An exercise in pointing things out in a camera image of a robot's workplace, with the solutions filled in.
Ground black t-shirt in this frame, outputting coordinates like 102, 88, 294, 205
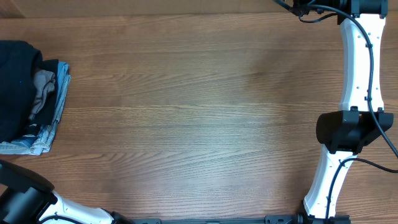
1, 40, 42, 142

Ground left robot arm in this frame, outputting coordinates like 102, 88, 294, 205
1, 160, 132, 224

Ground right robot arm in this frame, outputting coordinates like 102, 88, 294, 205
290, 1, 394, 223

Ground black folded garment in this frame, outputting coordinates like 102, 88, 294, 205
22, 59, 58, 136

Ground grey folded garment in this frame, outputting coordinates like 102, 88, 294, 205
29, 70, 55, 120

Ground light blue folded jeans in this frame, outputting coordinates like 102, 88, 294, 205
1, 61, 71, 156

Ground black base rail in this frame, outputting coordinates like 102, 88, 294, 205
130, 214, 351, 224

